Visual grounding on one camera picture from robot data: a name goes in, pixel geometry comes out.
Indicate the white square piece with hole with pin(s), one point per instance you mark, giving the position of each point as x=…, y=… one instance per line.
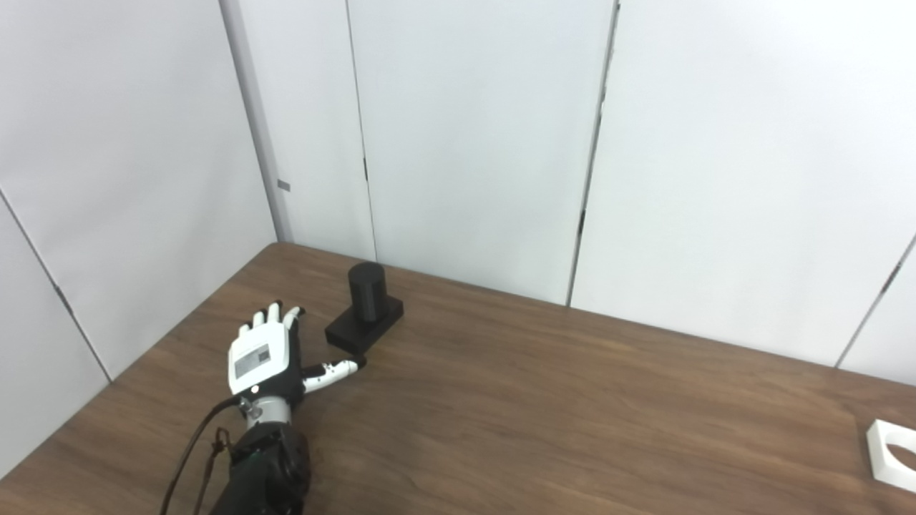
x=879, y=458

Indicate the black peg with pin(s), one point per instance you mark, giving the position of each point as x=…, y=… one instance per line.
x=366, y=293

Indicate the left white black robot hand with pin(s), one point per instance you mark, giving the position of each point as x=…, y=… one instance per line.
x=261, y=361

